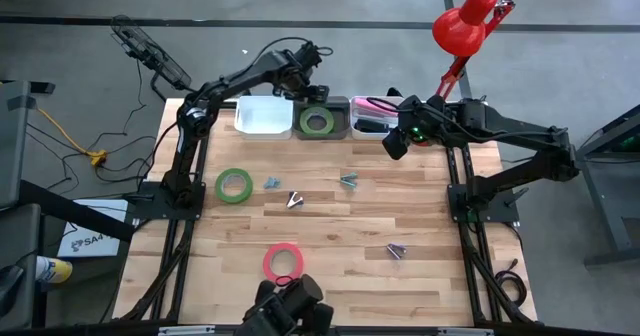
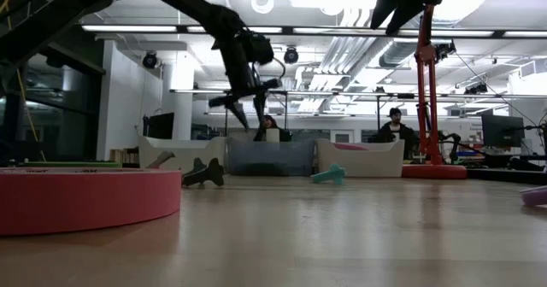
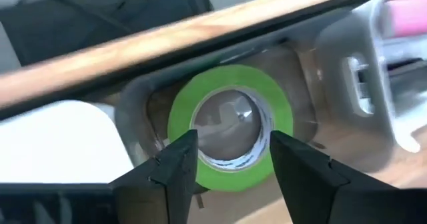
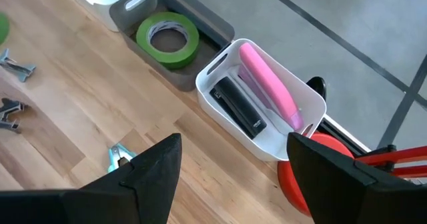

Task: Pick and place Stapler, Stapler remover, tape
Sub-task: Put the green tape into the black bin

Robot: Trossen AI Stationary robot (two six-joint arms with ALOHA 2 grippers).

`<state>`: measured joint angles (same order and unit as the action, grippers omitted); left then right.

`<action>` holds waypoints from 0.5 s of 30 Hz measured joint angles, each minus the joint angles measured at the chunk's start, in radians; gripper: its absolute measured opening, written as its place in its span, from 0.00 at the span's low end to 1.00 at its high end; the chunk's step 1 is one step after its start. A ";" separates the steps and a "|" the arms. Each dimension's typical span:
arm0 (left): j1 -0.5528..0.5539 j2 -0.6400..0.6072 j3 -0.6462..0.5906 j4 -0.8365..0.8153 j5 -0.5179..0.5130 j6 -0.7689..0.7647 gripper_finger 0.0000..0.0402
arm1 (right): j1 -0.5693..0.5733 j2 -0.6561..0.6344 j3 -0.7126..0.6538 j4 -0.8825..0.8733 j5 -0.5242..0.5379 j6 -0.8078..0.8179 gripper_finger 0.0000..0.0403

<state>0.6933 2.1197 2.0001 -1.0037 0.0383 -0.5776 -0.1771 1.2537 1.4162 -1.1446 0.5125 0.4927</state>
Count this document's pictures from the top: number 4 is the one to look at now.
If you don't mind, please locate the green tape roll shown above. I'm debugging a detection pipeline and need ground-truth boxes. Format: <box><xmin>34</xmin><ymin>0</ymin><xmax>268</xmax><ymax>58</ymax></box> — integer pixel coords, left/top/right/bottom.
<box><xmin>0</xmin><ymin>12</ymin><xmax>10</xmax><ymax>45</ymax></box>
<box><xmin>135</xmin><ymin>11</ymin><xmax>200</xmax><ymax>70</ymax></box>

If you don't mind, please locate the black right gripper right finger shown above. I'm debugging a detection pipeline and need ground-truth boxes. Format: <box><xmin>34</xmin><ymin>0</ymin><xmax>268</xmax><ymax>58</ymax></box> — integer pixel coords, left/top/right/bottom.
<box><xmin>286</xmin><ymin>132</ymin><xmax>427</xmax><ymax>224</ymax></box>

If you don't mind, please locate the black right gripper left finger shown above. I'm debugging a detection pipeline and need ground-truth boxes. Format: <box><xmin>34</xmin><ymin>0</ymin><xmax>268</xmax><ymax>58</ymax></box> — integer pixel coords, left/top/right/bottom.
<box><xmin>63</xmin><ymin>133</ymin><xmax>183</xmax><ymax>224</ymax></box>

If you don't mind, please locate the black staple remover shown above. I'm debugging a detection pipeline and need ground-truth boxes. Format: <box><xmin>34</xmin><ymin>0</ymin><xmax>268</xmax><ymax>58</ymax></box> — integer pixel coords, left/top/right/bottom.
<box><xmin>0</xmin><ymin>98</ymin><xmax>27</xmax><ymax>134</ymax></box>

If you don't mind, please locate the light blue staple remover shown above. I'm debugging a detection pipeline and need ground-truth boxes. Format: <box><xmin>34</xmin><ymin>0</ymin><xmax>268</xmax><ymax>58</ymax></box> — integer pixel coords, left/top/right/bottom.
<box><xmin>107</xmin><ymin>143</ymin><xmax>137</xmax><ymax>174</ymax></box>

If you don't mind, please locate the black stapler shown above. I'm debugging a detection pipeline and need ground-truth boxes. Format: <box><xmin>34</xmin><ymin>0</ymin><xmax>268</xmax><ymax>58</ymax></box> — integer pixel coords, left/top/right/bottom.
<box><xmin>209</xmin><ymin>76</ymin><xmax>268</xmax><ymax>140</ymax></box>

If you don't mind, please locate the pink stapler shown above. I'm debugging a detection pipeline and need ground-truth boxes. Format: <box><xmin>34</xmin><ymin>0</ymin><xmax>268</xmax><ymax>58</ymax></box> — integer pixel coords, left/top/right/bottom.
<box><xmin>230</xmin><ymin>42</ymin><xmax>305</xmax><ymax>137</ymax></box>

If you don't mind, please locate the red desk lamp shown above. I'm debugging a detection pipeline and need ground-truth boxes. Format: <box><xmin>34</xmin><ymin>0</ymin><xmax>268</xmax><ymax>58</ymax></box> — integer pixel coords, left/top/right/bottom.
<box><xmin>276</xmin><ymin>132</ymin><xmax>427</xmax><ymax>218</ymax></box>

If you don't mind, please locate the black table clamp knob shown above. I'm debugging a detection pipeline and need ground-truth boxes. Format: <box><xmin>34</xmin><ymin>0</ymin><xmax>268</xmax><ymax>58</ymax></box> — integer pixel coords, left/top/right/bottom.
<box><xmin>306</xmin><ymin>76</ymin><xmax>327</xmax><ymax>101</ymax></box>

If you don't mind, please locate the grey plastic bin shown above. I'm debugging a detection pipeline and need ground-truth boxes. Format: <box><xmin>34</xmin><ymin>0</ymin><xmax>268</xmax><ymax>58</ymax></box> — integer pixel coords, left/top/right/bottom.
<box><xmin>109</xmin><ymin>0</ymin><xmax>236</xmax><ymax>92</ymax></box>

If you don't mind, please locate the black aluminium table frame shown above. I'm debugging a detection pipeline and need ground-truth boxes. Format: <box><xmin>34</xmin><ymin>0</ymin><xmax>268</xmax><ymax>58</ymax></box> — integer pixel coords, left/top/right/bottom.
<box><xmin>316</xmin><ymin>115</ymin><xmax>396</xmax><ymax>155</ymax></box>

